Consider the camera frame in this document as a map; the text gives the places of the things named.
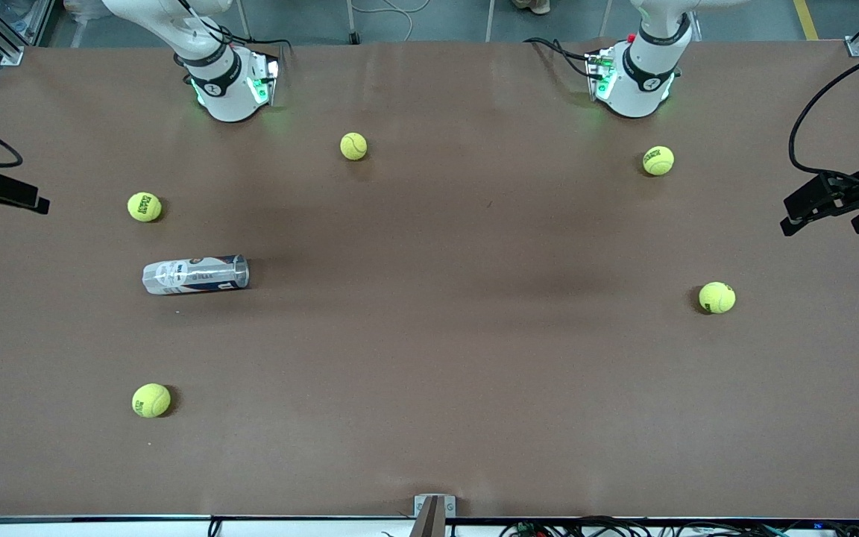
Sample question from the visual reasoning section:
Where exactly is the clear tennis ball can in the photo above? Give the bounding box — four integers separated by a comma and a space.
142, 254, 250, 295

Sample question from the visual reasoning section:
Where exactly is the metal base connector plate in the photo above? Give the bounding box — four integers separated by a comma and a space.
247, 51, 281, 107
586, 46, 617, 101

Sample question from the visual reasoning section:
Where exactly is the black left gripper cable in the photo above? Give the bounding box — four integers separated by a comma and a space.
789, 56, 859, 180

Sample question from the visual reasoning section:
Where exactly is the black right base cable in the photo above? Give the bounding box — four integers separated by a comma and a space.
176, 0, 295, 57

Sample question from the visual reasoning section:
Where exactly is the black base cable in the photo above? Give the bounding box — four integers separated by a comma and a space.
525, 37, 596, 79
176, 0, 295, 57

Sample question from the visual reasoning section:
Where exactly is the black left base cable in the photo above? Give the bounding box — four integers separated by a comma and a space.
525, 37, 596, 79

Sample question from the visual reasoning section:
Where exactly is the black cable bundle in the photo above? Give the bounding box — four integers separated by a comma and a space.
500, 515, 859, 537

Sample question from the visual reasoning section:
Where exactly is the white floor cable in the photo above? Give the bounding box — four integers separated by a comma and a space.
359, 0, 430, 16

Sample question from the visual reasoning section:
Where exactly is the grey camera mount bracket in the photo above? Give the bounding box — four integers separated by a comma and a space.
413, 494, 457, 537

